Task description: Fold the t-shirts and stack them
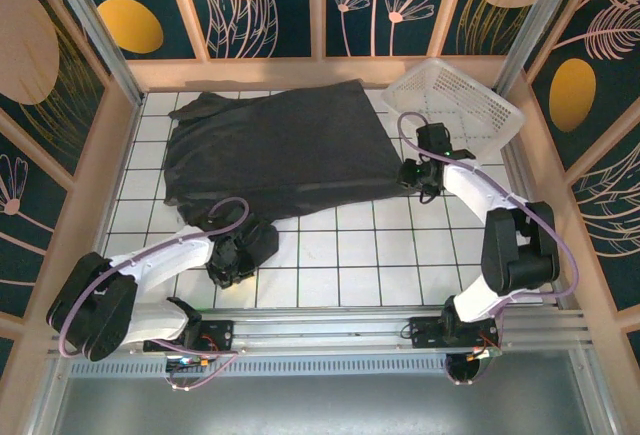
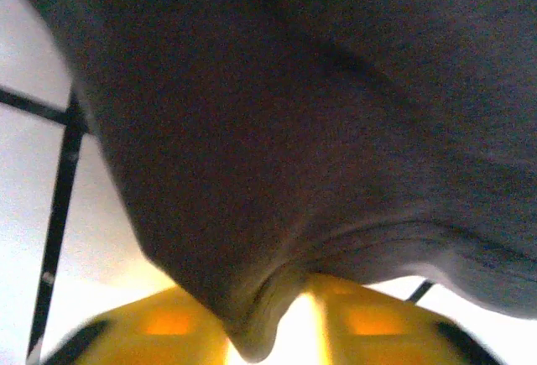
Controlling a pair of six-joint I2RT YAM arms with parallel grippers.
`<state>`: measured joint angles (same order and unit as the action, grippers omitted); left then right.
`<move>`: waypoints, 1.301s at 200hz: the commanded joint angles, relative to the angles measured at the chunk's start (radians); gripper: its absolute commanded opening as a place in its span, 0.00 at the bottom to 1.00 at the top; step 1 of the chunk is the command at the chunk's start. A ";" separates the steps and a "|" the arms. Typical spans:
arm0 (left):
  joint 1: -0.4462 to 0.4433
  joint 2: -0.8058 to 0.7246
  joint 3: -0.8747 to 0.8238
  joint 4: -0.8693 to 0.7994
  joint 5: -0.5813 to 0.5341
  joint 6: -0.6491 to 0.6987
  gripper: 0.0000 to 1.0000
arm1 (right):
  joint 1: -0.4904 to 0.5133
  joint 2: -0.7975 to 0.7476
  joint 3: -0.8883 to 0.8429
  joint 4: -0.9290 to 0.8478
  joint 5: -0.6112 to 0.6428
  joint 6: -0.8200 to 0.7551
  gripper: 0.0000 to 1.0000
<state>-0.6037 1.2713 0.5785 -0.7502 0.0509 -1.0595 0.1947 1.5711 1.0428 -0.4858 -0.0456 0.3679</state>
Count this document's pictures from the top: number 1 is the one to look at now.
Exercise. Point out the dark grey t-shirt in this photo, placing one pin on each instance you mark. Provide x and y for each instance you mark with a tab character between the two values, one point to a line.
280	150

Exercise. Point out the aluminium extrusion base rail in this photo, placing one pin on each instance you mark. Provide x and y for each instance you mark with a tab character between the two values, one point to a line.
320	327

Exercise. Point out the white plastic laundry basket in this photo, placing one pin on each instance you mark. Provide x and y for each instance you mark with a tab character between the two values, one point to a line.
470	90

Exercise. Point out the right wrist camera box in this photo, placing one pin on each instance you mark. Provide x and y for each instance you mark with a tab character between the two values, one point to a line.
432	137

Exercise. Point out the wall panel orange circle leaves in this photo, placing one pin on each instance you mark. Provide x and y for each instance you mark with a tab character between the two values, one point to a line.
245	5

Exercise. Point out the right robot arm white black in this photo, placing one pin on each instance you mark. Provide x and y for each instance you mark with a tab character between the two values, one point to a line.
470	185

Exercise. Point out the wall panel yellow oval feather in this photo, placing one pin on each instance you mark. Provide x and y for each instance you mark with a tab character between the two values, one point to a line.
130	25

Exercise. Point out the aluminium corner post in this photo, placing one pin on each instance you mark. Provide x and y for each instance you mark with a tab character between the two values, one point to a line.
535	15
95	25

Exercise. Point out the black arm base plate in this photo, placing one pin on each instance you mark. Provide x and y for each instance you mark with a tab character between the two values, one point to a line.
425	332
215	330

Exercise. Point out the wall panel pink flowers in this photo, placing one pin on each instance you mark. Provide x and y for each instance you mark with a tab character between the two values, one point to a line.
380	5

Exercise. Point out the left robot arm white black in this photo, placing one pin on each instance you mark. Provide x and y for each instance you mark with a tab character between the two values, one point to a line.
160	260

